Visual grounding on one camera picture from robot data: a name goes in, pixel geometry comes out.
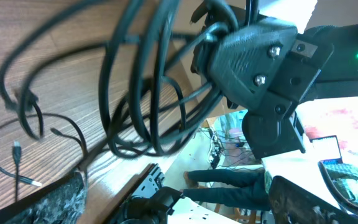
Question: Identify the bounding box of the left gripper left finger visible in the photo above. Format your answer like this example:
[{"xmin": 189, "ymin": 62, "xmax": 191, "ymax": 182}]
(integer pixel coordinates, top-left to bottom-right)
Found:
[{"xmin": 0, "ymin": 172, "xmax": 86, "ymax": 224}]

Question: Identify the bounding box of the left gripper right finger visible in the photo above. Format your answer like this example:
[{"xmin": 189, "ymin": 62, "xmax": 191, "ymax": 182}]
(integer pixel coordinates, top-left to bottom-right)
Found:
[{"xmin": 268, "ymin": 176, "xmax": 358, "ymax": 224}]

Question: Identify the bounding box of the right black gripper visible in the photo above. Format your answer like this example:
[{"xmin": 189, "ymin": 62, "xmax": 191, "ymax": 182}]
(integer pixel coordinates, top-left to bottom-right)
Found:
[{"xmin": 207, "ymin": 17, "xmax": 334, "ymax": 159}]

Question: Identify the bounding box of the black cable bundle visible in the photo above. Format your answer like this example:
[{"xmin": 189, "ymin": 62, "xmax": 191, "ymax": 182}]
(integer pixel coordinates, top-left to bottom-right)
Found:
[{"xmin": 0, "ymin": 0, "xmax": 260, "ymax": 187}]

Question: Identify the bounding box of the person in background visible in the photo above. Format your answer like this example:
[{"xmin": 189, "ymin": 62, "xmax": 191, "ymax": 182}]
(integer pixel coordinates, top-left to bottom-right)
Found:
[{"xmin": 183, "ymin": 169, "xmax": 270, "ymax": 211}]

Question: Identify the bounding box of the laptop on background desk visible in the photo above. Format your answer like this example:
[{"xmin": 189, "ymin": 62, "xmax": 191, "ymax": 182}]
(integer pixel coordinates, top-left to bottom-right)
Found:
[{"xmin": 310, "ymin": 135, "xmax": 343, "ymax": 165}]

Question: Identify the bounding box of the right camera black cable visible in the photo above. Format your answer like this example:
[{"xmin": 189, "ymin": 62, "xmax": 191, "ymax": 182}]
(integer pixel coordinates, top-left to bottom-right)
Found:
[{"xmin": 317, "ymin": 160, "xmax": 358, "ymax": 220}]

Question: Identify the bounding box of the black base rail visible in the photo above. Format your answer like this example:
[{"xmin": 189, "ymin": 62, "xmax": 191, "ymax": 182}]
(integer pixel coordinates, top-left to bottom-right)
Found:
[{"xmin": 103, "ymin": 164, "xmax": 185, "ymax": 224}]

